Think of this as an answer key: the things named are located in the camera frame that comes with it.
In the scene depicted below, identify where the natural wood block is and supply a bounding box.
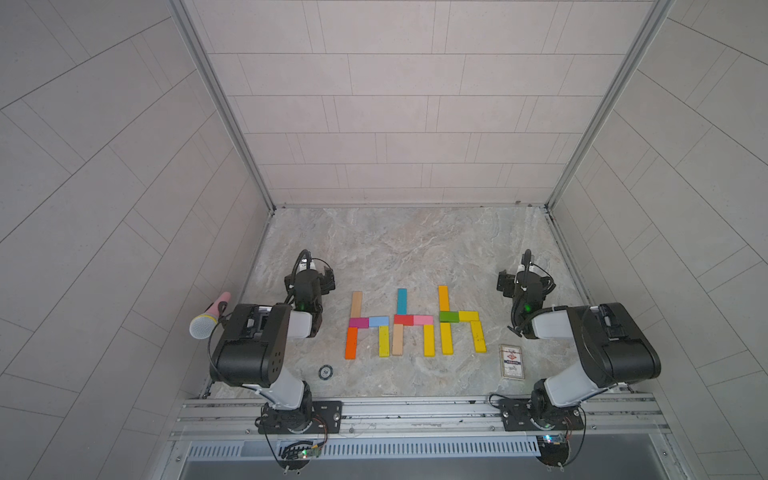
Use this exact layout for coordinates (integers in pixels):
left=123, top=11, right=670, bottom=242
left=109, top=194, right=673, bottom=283
left=391, top=324, right=404, bottom=356
left=350, top=291, right=363, bottom=318

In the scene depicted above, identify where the magenta block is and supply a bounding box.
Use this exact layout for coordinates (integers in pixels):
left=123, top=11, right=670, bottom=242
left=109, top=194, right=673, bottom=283
left=349, top=317, right=370, bottom=329

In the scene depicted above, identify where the small yellow block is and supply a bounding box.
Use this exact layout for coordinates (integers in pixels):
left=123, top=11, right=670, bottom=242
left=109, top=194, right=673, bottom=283
left=458, top=311, right=480, bottom=322

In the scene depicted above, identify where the light blue block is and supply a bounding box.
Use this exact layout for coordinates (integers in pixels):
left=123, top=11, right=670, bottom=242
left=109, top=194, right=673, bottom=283
left=368, top=316, right=389, bottom=328

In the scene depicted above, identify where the amber orange block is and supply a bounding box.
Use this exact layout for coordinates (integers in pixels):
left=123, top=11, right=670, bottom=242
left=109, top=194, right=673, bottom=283
left=438, top=285, right=451, bottom=312

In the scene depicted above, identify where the green block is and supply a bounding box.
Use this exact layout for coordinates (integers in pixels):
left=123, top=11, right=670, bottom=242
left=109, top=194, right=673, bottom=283
left=439, top=311, right=460, bottom=323

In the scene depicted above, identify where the teal block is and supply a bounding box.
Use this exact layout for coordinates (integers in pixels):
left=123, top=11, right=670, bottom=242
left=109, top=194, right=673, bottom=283
left=397, top=288, right=408, bottom=315

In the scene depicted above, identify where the red block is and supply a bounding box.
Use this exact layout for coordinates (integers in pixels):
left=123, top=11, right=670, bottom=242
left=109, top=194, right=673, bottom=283
left=394, top=314, right=414, bottom=326

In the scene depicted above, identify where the pink block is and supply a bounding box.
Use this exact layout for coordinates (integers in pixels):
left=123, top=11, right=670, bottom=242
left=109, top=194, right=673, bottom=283
left=413, top=315, right=434, bottom=326

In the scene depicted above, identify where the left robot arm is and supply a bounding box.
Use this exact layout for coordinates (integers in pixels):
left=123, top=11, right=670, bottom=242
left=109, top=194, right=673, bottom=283
left=190, top=249, right=335, bottom=434

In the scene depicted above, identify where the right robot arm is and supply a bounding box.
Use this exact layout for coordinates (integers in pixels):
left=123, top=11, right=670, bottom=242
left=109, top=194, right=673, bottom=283
left=496, top=250, right=662, bottom=430

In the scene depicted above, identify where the playing card box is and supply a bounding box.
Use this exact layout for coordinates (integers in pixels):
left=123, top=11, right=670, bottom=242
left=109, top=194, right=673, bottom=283
left=499, top=345, right=525, bottom=380

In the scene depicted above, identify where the right circuit board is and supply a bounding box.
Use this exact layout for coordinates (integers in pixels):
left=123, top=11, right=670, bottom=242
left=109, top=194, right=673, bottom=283
left=536, top=434, right=570, bottom=468

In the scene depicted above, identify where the circuit board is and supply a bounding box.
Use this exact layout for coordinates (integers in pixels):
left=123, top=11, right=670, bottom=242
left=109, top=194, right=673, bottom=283
left=536, top=434, right=570, bottom=468
left=279, top=440, right=322, bottom=472

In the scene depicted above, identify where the left circuit board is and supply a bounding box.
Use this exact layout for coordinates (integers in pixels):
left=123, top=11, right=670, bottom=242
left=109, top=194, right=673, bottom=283
left=279, top=440, right=322, bottom=472

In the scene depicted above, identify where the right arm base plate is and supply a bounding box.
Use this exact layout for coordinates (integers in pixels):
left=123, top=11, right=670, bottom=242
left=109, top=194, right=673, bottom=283
left=494, top=398, right=586, bottom=432

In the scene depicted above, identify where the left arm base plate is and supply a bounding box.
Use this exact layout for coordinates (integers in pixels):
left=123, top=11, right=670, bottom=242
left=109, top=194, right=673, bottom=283
left=255, top=401, right=344, bottom=435

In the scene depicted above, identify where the aluminium mounting rail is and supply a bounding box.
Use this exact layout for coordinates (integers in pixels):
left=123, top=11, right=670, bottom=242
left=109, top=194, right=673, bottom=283
left=169, top=393, right=670, bottom=441

